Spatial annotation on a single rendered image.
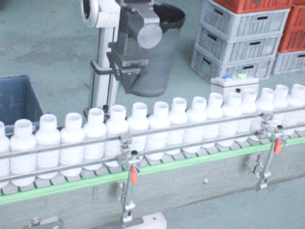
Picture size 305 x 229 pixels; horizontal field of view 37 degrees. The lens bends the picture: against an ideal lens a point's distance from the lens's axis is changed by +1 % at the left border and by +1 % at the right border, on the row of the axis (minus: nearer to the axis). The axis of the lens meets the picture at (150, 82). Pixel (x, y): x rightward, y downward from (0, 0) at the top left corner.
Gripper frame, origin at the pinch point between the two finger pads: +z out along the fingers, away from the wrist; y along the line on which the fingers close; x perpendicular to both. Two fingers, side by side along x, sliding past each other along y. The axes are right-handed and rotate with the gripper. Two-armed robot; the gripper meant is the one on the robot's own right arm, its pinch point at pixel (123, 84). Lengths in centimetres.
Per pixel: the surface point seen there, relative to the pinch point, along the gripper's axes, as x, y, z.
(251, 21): 186, -174, 64
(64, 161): -14.4, 2.4, 18.9
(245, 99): 39.2, 0.2, 9.4
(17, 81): -14, -59, 31
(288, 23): 236, -186, 74
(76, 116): -11.2, -0.7, 8.3
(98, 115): -5.2, -1.4, 9.3
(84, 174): -9.1, 3.0, 23.9
